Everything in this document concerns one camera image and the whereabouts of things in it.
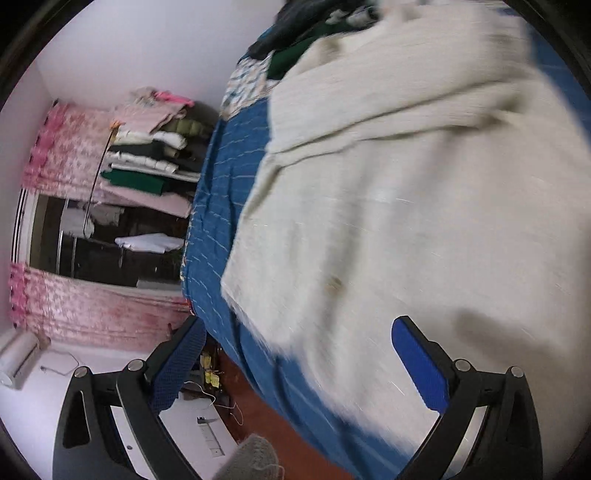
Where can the blue quilted bed cover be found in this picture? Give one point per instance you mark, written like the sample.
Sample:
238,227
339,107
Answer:
226,221

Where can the window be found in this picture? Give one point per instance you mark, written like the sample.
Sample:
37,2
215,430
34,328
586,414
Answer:
101,244

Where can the floral patterned pillow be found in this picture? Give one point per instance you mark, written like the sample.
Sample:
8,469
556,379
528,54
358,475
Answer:
244,87

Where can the pile of dark clothes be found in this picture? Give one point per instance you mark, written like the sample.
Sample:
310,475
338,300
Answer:
318,23

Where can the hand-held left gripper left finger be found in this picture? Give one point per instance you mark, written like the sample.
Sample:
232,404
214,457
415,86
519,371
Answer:
178,369

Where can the pink floral curtain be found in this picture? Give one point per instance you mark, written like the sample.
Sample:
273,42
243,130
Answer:
69,147
92,309

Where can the grey knit cloth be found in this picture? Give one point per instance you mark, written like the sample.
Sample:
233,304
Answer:
251,461

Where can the cream knit sweater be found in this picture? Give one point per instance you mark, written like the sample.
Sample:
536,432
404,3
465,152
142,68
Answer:
415,207

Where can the white power strip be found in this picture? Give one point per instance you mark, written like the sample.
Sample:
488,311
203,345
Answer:
210,434

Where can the white air conditioner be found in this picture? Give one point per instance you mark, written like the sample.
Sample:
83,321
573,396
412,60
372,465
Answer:
16,357

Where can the white folded garment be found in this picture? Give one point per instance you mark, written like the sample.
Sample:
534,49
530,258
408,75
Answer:
147,242

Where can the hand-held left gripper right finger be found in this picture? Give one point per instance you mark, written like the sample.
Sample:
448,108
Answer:
418,364

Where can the stack of folded clothes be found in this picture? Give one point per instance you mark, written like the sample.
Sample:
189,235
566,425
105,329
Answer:
152,147

